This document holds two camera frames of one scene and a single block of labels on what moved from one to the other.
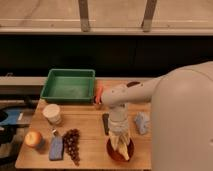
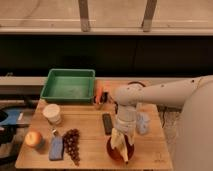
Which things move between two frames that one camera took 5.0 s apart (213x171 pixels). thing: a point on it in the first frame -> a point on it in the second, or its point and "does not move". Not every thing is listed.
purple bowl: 130,84 does not move
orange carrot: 99,95 does not move
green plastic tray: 71,85 does not move
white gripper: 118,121 -> 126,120
